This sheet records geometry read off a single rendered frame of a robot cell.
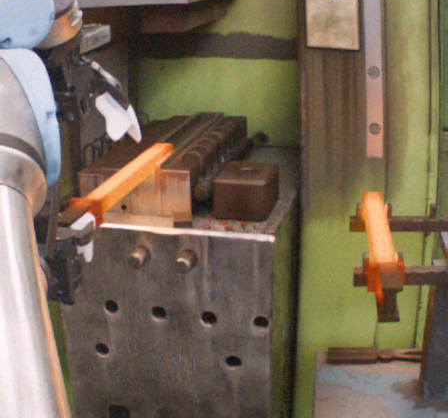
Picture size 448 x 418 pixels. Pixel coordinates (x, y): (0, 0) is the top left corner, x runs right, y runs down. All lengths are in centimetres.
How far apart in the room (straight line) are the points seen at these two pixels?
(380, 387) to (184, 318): 36
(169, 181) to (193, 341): 27
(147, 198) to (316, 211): 29
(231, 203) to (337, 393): 37
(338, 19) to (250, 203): 34
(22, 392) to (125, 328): 98
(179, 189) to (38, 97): 81
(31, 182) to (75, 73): 49
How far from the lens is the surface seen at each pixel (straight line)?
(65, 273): 106
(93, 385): 157
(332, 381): 134
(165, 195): 143
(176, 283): 141
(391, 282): 98
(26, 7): 82
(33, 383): 52
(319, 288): 158
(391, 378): 135
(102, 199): 121
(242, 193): 140
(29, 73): 64
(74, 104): 108
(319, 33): 144
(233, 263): 137
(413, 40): 146
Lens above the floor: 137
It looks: 17 degrees down
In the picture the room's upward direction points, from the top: 1 degrees counter-clockwise
